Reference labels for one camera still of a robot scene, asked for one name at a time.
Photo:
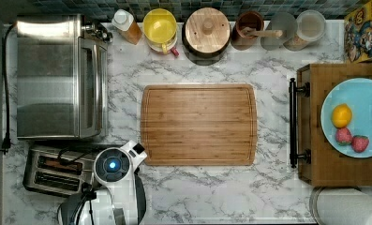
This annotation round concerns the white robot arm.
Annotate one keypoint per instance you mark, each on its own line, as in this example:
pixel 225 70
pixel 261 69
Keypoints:
pixel 121 198

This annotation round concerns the stainless steel toaster oven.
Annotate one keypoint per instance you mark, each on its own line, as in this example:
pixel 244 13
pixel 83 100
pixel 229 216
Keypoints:
pixel 61 77

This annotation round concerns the silver two-slot toaster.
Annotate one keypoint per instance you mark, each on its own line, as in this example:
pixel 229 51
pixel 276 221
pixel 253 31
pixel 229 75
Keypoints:
pixel 60 171

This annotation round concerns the bamboo cutting board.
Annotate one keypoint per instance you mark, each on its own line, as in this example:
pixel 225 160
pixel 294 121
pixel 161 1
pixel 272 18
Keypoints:
pixel 199 124

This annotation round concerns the black pot with wooden lid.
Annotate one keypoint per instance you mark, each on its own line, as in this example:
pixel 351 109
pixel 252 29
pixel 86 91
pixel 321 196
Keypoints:
pixel 206 33

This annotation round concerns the yellow mug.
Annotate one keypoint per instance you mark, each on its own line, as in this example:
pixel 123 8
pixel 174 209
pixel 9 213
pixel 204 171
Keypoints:
pixel 160 28

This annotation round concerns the orange juice bottle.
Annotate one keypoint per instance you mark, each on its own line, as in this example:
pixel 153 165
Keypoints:
pixel 126 26

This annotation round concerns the brown utensil jar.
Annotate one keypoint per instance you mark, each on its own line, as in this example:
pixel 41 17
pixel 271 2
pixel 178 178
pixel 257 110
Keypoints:
pixel 246 23

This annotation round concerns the clear glass jar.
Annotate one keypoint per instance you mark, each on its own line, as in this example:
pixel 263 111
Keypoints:
pixel 284 23

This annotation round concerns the clear jar with grains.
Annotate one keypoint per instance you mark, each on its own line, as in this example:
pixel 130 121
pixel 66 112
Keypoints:
pixel 311 28

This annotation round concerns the yellow lemon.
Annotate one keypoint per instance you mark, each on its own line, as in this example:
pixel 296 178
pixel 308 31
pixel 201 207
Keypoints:
pixel 341 115

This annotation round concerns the red strawberry left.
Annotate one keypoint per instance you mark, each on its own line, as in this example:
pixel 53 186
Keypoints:
pixel 343 136

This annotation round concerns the red strawberry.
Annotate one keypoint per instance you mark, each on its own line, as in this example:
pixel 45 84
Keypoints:
pixel 359 143
pixel 343 136

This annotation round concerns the red strawberry right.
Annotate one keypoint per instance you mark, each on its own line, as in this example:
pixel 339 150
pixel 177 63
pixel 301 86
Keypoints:
pixel 359 143

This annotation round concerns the light blue plate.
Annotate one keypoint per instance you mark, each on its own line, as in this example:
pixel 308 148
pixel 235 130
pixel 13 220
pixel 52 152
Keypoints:
pixel 357 94

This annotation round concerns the colourful cereal box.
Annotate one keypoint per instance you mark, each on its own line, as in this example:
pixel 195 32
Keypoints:
pixel 358 35

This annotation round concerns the wooden utensil handle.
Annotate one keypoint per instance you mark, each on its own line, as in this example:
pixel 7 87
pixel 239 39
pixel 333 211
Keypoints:
pixel 263 33

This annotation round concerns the wooden box with black handle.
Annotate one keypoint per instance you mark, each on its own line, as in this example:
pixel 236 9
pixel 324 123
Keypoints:
pixel 314 151

